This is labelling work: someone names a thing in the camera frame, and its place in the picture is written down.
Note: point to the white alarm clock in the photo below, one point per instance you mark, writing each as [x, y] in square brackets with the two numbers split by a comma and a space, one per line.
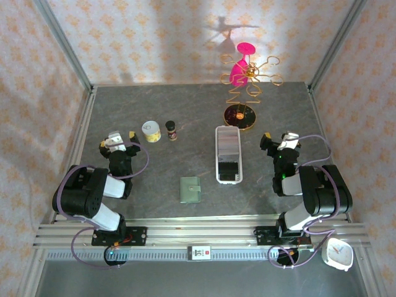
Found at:
[337, 253]

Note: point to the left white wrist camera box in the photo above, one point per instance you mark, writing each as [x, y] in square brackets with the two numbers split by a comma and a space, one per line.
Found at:
[115, 144]

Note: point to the aluminium frame post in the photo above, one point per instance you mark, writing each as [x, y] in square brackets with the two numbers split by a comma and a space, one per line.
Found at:
[65, 46]
[34, 275]
[337, 46]
[366, 275]

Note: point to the pink wine glass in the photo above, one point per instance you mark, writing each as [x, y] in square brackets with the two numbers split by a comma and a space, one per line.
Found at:
[239, 74]

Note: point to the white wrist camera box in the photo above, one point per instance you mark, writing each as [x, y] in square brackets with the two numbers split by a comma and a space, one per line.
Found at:
[115, 144]
[286, 143]

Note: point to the aluminium mounting rail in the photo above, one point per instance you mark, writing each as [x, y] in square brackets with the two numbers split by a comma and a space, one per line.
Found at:
[201, 233]

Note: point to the stack of credit cards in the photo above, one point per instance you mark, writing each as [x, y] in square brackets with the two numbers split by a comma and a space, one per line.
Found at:
[229, 140]

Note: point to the green card holder wallet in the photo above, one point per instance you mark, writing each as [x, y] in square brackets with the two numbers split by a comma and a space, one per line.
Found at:
[189, 191]

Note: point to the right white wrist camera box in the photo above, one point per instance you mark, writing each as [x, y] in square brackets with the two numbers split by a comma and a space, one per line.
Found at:
[286, 143]

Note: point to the small spice bottle black cap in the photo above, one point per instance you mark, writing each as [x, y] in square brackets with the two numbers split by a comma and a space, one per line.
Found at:
[171, 131]

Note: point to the white red label tag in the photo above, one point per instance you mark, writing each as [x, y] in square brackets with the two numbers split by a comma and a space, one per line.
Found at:
[199, 253]

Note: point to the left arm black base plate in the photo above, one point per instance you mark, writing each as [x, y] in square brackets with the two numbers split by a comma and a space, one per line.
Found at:
[139, 236]

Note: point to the white perforated plastic basket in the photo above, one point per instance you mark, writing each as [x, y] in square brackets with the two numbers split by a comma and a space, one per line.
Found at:
[229, 182]

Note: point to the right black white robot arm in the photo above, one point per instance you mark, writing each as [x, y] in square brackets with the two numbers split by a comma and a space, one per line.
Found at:
[328, 191]

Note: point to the aluminium table side rail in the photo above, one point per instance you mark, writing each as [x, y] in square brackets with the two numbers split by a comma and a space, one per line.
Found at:
[319, 123]
[75, 154]

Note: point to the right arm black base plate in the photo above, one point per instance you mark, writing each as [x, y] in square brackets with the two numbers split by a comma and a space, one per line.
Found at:
[263, 236]

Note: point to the yellow tin can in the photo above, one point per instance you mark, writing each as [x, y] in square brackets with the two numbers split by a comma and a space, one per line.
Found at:
[151, 131]

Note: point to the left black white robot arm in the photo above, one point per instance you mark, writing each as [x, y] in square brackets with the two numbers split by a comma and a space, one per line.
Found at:
[77, 198]

